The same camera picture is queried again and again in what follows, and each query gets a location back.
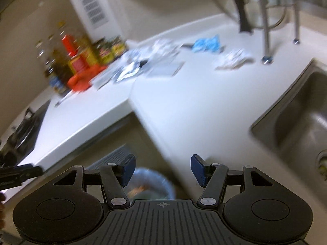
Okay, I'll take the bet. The white plastic bag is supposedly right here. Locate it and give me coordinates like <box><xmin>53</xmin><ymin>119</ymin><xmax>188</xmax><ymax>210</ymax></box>
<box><xmin>215</xmin><ymin>48</ymin><xmax>254</xmax><ymax>71</ymax></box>

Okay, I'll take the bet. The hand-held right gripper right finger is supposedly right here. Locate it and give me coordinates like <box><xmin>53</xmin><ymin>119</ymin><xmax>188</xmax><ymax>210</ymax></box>
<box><xmin>190</xmin><ymin>154</ymin><xmax>274</xmax><ymax>208</ymax></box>

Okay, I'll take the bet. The glass jar yellow label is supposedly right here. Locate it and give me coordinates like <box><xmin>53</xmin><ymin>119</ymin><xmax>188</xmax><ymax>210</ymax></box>
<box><xmin>98</xmin><ymin>39</ymin><xmax>114</xmax><ymax>65</ymax></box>
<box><xmin>112</xmin><ymin>36</ymin><xmax>128</xmax><ymax>58</ymax></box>

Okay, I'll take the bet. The person's left hand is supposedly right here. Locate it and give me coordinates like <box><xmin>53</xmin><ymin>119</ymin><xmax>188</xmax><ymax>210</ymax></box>
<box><xmin>0</xmin><ymin>193</ymin><xmax>7</xmax><ymax>230</ymax></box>

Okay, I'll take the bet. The black burner grate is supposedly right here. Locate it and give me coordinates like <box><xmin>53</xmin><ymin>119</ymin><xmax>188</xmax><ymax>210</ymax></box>
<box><xmin>11</xmin><ymin>108</ymin><xmax>36</xmax><ymax>139</ymax></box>

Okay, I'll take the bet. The metal dish rack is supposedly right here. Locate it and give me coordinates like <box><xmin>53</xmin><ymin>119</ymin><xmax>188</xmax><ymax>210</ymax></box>
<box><xmin>255</xmin><ymin>0</ymin><xmax>302</xmax><ymax>64</ymax></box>

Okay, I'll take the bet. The oil bottle with blue label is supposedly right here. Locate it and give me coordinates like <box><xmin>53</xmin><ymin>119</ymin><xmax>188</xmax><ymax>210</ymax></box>
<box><xmin>45</xmin><ymin>50</ymin><xmax>69</xmax><ymax>94</ymax></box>

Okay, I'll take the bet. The oil jug red yellow label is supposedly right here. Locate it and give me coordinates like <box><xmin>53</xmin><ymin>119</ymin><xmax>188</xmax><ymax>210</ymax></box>
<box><xmin>69</xmin><ymin>45</ymin><xmax>100</xmax><ymax>74</ymax></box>

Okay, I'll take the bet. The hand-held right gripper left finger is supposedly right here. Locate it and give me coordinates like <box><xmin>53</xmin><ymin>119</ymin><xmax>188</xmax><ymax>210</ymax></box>
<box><xmin>52</xmin><ymin>154</ymin><xmax>136</xmax><ymax>209</ymax></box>

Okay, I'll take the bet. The black glass gas cooktop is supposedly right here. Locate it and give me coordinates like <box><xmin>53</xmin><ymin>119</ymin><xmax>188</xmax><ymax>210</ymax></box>
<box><xmin>0</xmin><ymin>99</ymin><xmax>52</xmax><ymax>166</ymax></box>

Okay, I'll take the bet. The stainless steel sink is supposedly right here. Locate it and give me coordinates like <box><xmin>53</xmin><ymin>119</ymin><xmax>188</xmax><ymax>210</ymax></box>
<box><xmin>250</xmin><ymin>59</ymin><xmax>327</xmax><ymax>201</ymax></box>

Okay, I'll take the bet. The silver foil packet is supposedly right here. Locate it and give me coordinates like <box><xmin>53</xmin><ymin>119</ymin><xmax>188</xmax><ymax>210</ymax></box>
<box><xmin>114</xmin><ymin>61</ymin><xmax>149</xmax><ymax>83</ymax></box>

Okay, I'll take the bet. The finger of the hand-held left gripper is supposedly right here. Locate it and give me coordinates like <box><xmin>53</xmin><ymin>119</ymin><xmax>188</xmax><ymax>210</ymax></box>
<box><xmin>0</xmin><ymin>163</ymin><xmax>44</xmax><ymax>190</ymax></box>

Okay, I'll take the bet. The white wall vent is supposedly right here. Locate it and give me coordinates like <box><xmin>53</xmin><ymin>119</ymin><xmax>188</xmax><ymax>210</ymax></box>
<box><xmin>73</xmin><ymin>0</ymin><xmax>110</xmax><ymax>30</ymax></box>

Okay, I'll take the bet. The red plastic bag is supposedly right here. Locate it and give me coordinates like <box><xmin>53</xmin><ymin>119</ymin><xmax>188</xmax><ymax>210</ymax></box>
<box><xmin>67</xmin><ymin>65</ymin><xmax>109</xmax><ymax>92</ymax></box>

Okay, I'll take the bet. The white plastic packet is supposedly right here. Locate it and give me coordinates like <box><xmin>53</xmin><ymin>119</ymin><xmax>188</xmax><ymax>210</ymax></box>
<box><xmin>146</xmin><ymin>61</ymin><xmax>186</xmax><ymax>79</ymax></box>

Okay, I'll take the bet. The blue glove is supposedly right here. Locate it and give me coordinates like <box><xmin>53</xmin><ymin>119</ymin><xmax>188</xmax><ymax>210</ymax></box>
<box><xmin>191</xmin><ymin>34</ymin><xmax>221</xmax><ymax>53</ymax></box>

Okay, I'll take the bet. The glass pot lid black handle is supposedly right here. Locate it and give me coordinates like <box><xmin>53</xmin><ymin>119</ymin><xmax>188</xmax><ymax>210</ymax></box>
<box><xmin>204</xmin><ymin>0</ymin><xmax>289</xmax><ymax>34</ymax></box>

